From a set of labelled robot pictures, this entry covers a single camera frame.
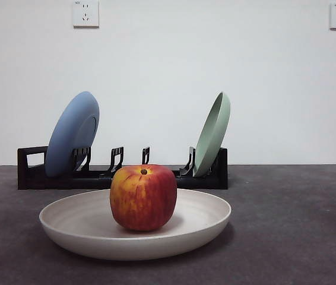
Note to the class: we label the red yellow apple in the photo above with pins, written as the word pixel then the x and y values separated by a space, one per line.
pixel 142 199

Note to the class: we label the cream yellow plate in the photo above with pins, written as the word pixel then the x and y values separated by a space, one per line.
pixel 76 225

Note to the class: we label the green plate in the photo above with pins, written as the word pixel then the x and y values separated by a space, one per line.
pixel 212 139

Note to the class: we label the blue plate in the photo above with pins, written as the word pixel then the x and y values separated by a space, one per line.
pixel 67 133

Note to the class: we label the black plate rack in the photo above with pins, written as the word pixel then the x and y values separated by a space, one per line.
pixel 52 182

